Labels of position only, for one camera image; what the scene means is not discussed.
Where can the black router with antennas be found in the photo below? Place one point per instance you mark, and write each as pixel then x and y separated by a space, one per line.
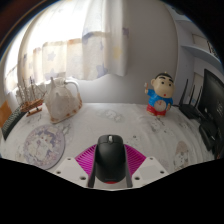
pixel 190 110

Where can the black computer mouse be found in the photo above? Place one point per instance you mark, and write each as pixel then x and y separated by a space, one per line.
pixel 110 158

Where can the black computer monitor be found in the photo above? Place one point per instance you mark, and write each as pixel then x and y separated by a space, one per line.
pixel 215 100

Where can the wooden model sailing ship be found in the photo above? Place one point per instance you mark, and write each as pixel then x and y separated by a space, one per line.
pixel 30 103

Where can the white wall shelf unit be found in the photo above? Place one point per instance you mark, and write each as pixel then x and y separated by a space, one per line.
pixel 200 53

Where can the cartoon boy figurine clock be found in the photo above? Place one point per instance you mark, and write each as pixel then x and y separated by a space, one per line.
pixel 160 96

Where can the round printed mouse pad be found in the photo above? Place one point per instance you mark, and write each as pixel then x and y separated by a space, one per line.
pixel 43 146

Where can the black box device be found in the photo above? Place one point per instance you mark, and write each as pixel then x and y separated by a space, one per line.
pixel 210 133

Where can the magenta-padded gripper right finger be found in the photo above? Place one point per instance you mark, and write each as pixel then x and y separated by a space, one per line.
pixel 136 159

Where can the orange wooden chair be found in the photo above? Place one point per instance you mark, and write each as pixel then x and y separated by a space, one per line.
pixel 5 113

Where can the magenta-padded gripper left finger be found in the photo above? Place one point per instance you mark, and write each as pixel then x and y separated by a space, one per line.
pixel 83 159

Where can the white printed tablecloth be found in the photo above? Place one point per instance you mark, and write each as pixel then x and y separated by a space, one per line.
pixel 133 123

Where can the white star-print curtain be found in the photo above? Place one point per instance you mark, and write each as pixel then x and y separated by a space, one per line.
pixel 73 40

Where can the black keyboard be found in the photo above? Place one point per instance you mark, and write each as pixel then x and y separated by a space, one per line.
pixel 12 122

